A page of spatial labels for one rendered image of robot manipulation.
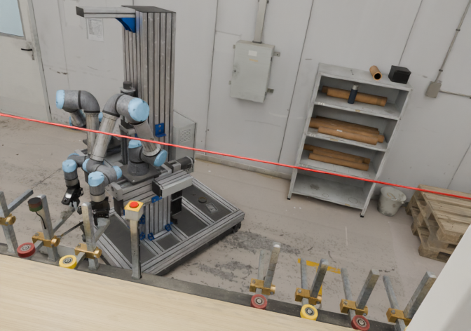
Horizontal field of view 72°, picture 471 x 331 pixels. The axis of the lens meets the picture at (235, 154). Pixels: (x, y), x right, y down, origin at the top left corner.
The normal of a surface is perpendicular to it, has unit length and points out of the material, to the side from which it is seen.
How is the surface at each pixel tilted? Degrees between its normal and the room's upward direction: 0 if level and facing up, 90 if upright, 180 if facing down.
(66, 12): 90
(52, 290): 0
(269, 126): 90
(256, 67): 90
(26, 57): 90
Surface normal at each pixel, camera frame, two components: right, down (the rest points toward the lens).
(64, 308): 0.12, -0.87
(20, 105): -0.24, 0.46
